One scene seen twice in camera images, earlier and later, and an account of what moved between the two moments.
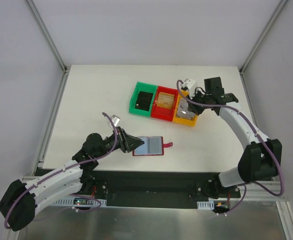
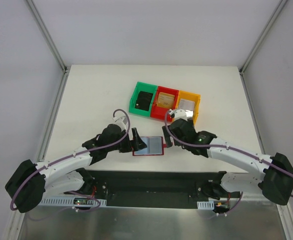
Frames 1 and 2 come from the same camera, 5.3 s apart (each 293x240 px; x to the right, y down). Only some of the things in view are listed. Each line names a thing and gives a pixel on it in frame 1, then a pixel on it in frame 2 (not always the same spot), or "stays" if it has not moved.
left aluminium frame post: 47,34 stays
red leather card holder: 153,146 stays
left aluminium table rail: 51,124 stays
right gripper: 195,106 -> 173,132
